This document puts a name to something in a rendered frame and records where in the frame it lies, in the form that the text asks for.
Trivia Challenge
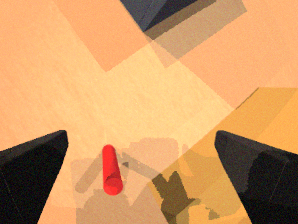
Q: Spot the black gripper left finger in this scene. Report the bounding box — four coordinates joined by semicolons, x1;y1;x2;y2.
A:
0;129;69;224

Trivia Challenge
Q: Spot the red peg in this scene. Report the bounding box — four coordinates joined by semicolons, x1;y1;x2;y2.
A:
102;144;124;196

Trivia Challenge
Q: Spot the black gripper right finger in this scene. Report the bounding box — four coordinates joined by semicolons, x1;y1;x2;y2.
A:
214;129;298;224

